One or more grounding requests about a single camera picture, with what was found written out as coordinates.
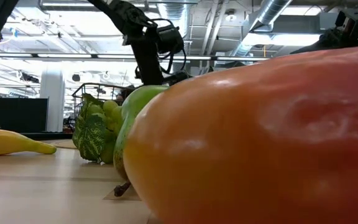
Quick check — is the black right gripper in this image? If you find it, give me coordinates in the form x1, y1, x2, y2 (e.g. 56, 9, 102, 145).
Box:
290, 28, 358, 55

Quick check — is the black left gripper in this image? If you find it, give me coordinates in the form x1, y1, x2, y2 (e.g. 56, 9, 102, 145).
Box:
122, 29, 193, 86

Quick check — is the green pear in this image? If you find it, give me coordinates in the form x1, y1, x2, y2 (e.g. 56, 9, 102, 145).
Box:
112, 85, 170, 197

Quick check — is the orange yellow bell pepper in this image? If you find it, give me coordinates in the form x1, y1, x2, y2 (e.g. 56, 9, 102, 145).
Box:
122, 45, 358, 224

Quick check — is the green grape bunch with leaf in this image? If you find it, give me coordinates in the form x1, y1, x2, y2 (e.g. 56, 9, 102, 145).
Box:
72, 93, 124, 165

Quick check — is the white building column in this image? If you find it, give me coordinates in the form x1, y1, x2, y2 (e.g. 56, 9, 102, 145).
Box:
40, 68, 66, 133

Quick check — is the round woven placemat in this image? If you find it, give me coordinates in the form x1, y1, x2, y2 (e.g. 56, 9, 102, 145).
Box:
50, 139, 78, 149

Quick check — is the black room partition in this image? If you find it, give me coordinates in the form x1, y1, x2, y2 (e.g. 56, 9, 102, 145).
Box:
0, 97, 49, 134

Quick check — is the yellow banana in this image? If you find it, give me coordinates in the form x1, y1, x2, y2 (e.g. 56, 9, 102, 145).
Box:
0, 126, 57, 157

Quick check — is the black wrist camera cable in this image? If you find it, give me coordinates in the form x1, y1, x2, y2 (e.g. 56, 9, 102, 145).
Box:
147, 17, 188, 75

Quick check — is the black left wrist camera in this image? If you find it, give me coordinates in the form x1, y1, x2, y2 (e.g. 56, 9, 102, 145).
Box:
156, 24, 185, 55

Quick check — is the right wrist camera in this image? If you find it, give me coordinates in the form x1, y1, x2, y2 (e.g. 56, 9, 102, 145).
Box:
335, 8, 358, 40

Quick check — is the silver ventilation duct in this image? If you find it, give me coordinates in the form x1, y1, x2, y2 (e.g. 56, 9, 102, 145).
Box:
157, 0, 191, 74
228, 0, 293, 58

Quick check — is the wire produce basket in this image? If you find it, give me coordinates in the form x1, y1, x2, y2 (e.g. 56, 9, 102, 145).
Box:
71, 82, 136, 125

